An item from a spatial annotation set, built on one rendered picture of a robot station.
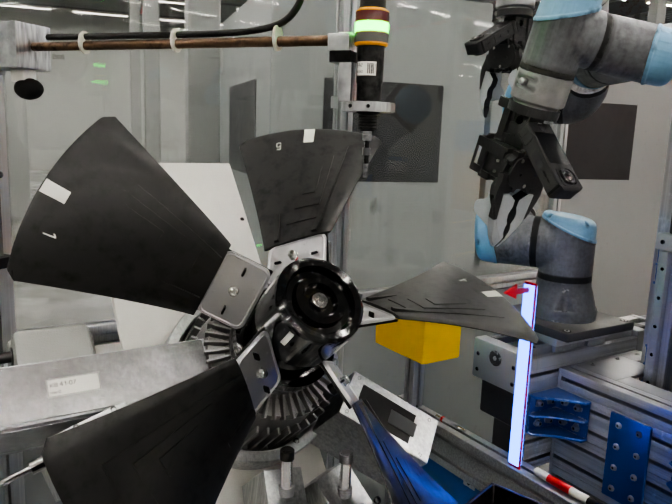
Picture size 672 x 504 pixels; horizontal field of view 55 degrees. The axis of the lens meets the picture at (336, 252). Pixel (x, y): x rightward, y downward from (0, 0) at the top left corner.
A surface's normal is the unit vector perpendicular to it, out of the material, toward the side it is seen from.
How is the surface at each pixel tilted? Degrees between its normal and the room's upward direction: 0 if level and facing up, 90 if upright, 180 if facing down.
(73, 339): 50
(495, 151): 89
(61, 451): 71
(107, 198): 78
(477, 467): 90
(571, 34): 103
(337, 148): 38
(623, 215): 90
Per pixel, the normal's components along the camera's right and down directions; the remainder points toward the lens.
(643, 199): 0.33, 0.18
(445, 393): 0.54, 0.17
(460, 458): -0.84, 0.07
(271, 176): -0.27, -0.54
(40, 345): 0.44, -0.51
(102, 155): 0.20, -0.15
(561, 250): -0.42, 0.14
